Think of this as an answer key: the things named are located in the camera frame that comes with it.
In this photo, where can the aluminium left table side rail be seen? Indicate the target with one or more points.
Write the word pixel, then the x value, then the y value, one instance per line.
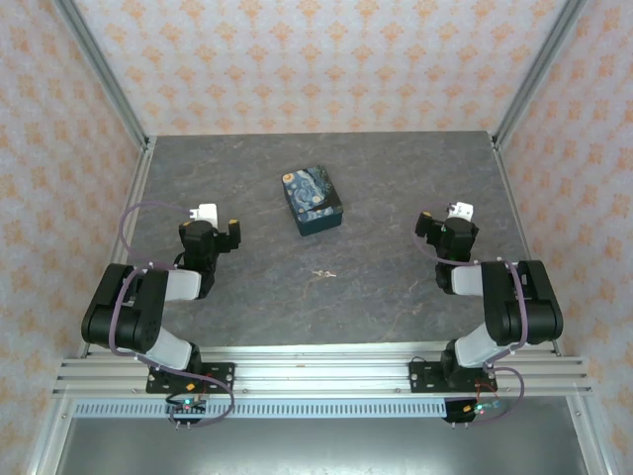
pixel 126 237

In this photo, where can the aluminium frame post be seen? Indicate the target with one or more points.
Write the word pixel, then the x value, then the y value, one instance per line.
pixel 536 74
pixel 106 74

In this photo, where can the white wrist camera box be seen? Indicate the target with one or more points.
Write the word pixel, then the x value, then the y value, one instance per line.
pixel 464 210
pixel 207 213

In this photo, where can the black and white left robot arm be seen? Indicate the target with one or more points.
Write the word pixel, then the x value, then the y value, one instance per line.
pixel 128 307

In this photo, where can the aluminium left frame post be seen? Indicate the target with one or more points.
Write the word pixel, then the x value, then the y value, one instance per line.
pixel 106 74

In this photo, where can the right circuit board with leds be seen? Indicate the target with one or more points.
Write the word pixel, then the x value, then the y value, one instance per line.
pixel 482 408

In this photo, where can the aluminium mounting rail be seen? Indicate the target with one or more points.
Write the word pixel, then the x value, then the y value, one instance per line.
pixel 321 371

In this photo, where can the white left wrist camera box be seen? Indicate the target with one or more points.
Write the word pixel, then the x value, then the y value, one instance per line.
pixel 207 213

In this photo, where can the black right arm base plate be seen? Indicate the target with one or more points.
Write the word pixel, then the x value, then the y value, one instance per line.
pixel 425 376

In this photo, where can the aluminium right frame post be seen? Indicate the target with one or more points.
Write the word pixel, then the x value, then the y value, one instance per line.
pixel 536 74

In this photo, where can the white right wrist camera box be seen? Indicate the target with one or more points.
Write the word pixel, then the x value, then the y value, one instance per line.
pixel 464 210

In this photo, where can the aluminium table side rail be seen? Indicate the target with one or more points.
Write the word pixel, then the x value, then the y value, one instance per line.
pixel 519 222
pixel 126 237

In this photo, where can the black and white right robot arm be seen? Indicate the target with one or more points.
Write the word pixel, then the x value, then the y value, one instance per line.
pixel 514 307

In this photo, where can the aluminium right table side rail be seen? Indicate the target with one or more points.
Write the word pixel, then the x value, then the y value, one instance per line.
pixel 519 222

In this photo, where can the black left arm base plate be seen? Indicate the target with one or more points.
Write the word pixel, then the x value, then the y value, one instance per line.
pixel 222 378

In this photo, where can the grey metal lower shelf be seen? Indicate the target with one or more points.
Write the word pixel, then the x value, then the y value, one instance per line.
pixel 316 450

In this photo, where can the blue starry night box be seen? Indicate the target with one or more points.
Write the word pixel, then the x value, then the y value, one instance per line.
pixel 311 198

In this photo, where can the circuit board with leds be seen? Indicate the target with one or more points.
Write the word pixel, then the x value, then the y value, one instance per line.
pixel 188 406
pixel 482 408

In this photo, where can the left circuit board with leds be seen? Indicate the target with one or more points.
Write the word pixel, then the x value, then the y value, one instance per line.
pixel 188 406

